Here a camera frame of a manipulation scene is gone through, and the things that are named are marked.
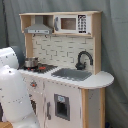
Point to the white oven door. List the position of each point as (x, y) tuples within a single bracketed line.
[(37, 104)]

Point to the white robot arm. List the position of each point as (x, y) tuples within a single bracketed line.
[(14, 97)]

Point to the wooden toy kitchen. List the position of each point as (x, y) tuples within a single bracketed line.
[(61, 50)]

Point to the grey toy sink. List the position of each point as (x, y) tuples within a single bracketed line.
[(72, 74)]

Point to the black toy faucet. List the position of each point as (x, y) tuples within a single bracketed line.
[(81, 65)]

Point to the black toy stovetop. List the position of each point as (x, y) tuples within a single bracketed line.
[(40, 68)]

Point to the metal toy pot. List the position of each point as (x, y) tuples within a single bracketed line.
[(31, 62)]

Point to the right oven knob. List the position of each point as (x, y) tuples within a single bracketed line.
[(33, 84)]

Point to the white cabinet door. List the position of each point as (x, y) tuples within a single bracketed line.
[(63, 106)]

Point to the toy microwave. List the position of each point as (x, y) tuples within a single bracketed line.
[(74, 24)]

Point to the grey range hood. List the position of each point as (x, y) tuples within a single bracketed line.
[(38, 27)]

